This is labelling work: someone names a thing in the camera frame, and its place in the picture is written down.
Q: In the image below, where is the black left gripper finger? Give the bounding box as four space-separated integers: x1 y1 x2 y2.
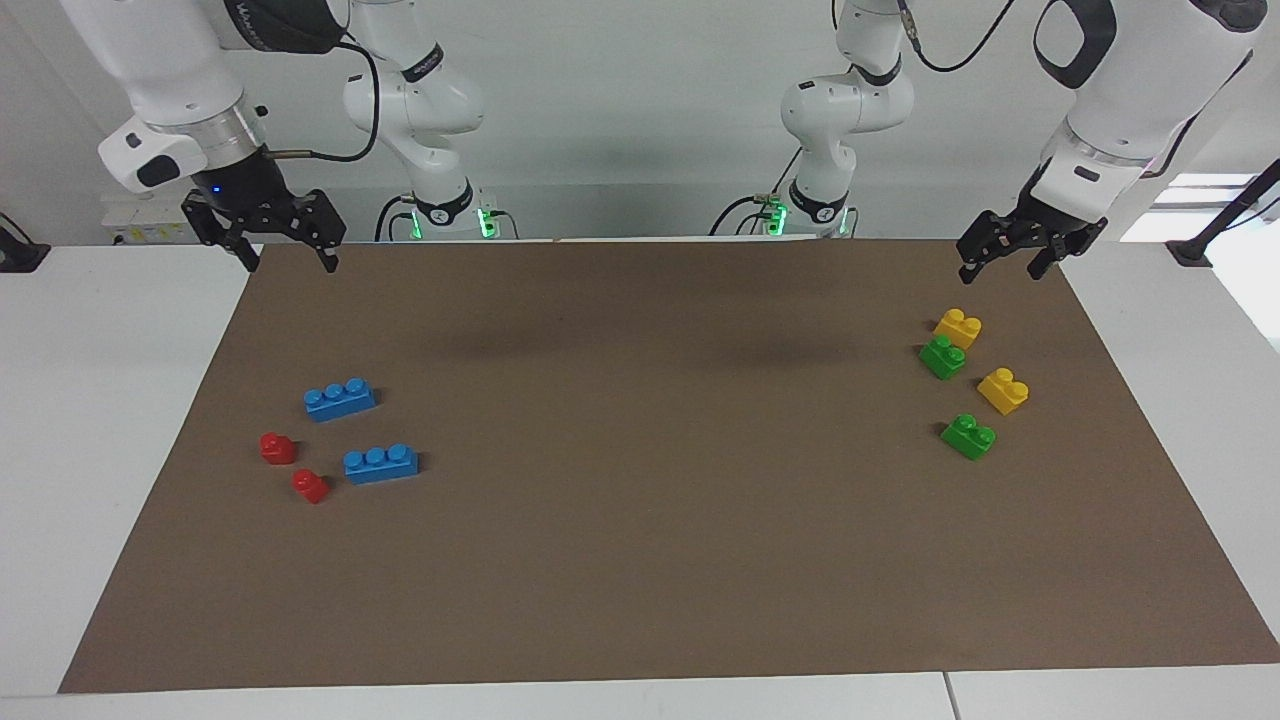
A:
957 212 1031 284
1029 220 1108 280

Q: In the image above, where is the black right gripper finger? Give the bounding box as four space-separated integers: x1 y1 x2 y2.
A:
182 195 261 273
295 190 347 273

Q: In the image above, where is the green two-stud toy brick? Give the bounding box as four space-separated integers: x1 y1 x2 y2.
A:
918 335 968 381
941 413 997 461

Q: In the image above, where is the blue three-stud toy brick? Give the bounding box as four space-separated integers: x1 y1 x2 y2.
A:
343 443 422 486
303 377 378 423

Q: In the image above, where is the yellow two-stud toy brick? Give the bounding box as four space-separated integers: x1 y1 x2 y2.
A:
977 368 1030 416
933 308 983 350

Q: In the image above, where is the black clamp stand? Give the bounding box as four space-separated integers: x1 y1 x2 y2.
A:
0 212 51 273
1168 160 1280 269

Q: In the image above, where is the brown table mat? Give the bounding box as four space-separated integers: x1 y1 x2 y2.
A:
58 238 1280 694

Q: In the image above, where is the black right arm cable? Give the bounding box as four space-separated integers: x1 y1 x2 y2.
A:
262 40 383 164

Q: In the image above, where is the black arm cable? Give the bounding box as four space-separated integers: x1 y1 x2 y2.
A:
895 0 1021 73
262 40 383 164

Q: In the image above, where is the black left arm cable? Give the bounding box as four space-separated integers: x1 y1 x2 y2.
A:
895 0 1021 73

